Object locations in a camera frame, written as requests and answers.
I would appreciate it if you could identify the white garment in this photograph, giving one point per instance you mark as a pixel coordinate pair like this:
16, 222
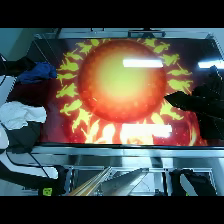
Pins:
20, 113

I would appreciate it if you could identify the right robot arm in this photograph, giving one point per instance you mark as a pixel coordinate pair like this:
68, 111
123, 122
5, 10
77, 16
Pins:
200, 101

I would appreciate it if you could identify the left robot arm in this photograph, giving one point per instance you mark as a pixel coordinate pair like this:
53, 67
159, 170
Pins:
30, 178

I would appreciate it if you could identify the blue T-shirt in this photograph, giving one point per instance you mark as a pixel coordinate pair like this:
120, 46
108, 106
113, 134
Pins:
38, 71

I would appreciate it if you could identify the maroon garment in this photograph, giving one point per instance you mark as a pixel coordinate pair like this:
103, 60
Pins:
28, 93

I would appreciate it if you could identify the dark grey garment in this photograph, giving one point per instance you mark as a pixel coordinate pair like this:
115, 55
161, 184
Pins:
25, 138

